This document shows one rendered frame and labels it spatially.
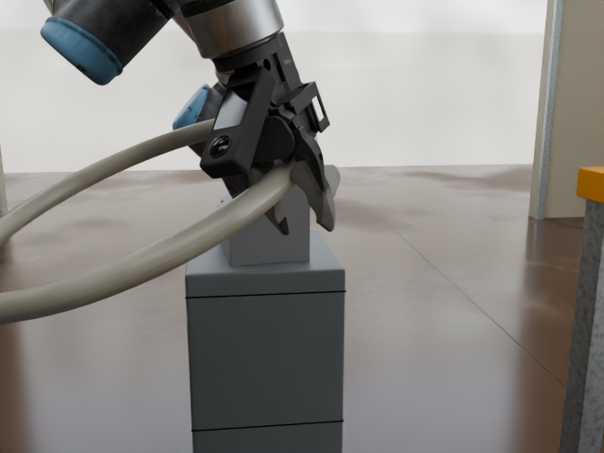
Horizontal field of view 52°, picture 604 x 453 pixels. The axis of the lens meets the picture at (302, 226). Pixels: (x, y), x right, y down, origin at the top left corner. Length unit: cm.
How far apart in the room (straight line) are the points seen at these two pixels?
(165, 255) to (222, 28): 22
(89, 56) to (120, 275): 25
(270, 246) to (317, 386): 39
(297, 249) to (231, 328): 26
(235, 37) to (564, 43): 572
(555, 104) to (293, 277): 491
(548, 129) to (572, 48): 74
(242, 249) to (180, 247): 99
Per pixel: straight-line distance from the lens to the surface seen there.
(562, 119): 628
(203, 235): 59
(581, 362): 194
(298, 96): 65
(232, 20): 61
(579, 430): 202
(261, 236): 158
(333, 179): 69
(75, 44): 72
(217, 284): 155
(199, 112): 158
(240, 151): 57
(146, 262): 59
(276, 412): 170
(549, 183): 632
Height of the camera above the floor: 132
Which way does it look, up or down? 14 degrees down
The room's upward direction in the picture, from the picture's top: straight up
